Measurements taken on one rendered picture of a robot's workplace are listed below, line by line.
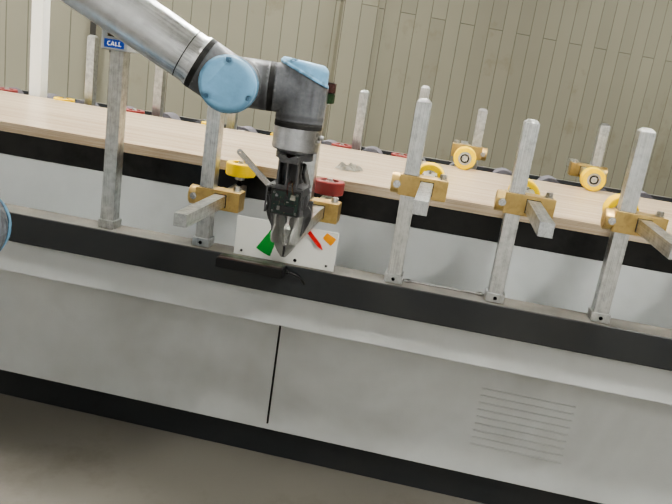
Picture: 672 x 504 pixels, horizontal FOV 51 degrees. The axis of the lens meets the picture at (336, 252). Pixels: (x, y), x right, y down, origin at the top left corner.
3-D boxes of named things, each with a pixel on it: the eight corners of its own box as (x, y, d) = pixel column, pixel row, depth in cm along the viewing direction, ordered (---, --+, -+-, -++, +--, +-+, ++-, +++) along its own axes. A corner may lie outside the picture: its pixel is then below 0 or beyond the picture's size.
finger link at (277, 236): (261, 259, 135) (267, 213, 133) (269, 252, 141) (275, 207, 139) (277, 262, 135) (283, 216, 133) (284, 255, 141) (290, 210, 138)
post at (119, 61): (113, 229, 182) (124, 52, 170) (95, 226, 182) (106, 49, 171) (121, 226, 186) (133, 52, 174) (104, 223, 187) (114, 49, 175)
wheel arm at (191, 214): (186, 232, 150) (188, 213, 149) (171, 229, 151) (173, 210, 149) (245, 199, 192) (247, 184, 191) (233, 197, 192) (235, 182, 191)
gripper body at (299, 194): (261, 214, 131) (268, 151, 128) (272, 206, 140) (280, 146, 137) (300, 221, 131) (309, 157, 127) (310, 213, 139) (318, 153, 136)
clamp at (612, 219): (664, 241, 158) (670, 220, 157) (603, 230, 160) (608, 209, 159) (656, 235, 164) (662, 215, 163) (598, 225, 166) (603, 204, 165)
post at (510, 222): (497, 318, 170) (541, 120, 158) (483, 315, 171) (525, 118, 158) (497, 313, 174) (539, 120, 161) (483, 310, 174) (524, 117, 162)
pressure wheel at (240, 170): (257, 206, 190) (262, 164, 187) (231, 206, 185) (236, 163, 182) (242, 199, 196) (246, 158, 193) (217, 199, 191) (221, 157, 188)
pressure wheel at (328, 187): (336, 227, 179) (342, 183, 176) (305, 221, 180) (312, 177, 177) (341, 221, 187) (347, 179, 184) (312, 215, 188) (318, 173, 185)
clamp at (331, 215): (336, 225, 171) (339, 205, 170) (282, 215, 173) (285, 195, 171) (339, 220, 176) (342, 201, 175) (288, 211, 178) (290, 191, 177)
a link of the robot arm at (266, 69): (204, 50, 121) (276, 60, 122) (213, 50, 132) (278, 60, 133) (199, 105, 123) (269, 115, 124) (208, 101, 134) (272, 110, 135)
